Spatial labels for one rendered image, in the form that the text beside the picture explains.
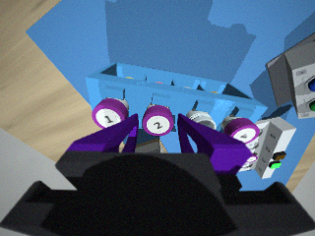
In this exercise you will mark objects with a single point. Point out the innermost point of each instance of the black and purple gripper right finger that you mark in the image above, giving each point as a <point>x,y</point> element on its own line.
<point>227,154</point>

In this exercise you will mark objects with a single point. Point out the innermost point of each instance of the white rectangular console with lamps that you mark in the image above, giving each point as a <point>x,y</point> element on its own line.
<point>269,146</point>

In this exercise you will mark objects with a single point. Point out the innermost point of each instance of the blue work mat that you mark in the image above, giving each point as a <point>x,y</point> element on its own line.
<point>224,40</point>

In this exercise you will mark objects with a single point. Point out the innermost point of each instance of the grey key panel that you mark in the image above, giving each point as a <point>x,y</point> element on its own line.
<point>292,76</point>

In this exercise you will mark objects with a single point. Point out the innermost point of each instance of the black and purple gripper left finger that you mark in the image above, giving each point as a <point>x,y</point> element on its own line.
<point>110,138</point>

